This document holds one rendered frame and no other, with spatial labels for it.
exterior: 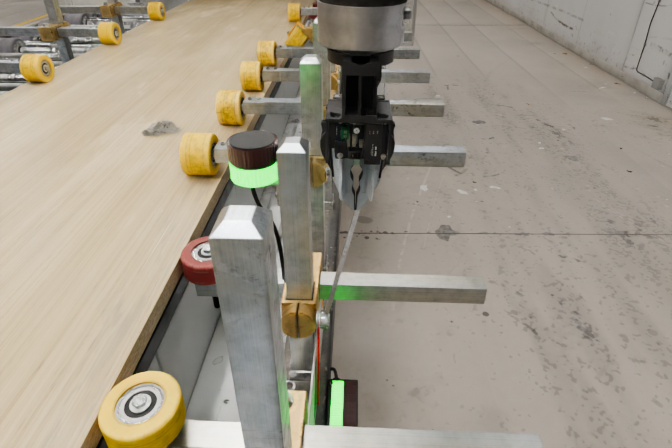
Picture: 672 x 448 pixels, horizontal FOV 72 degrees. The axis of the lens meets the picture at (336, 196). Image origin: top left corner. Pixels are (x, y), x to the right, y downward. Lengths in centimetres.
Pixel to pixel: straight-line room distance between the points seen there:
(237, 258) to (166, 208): 55
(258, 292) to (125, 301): 38
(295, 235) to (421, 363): 120
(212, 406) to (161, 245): 30
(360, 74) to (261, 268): 24
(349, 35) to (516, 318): 163
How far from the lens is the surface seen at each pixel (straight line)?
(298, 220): 59
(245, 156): 54
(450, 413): 164
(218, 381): 92
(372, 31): 47
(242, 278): 32
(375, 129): 50
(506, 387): 175
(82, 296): 71
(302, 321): 66
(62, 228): 87
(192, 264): 70
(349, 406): 76
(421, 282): 72
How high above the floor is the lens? 133
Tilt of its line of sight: 31 degrees down
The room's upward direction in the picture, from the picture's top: straight up
